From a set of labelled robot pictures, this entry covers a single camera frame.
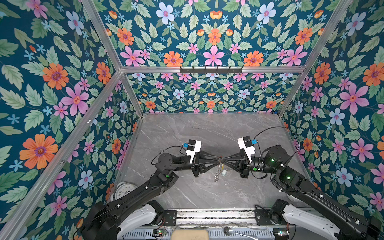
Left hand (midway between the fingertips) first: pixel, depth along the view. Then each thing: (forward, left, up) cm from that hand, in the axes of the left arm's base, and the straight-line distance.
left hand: (218, 162), depth 53 cm
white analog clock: (+4, +50, -33) cm, 60 cm away
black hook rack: (+62, -3, 0) cm, 62 cm away
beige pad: (-19, +13, -32) cm, 39 cm away
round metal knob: (-19, -5, -35) cm, 40 cm away
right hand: (+1, -2, -2) cm, 4 cm away
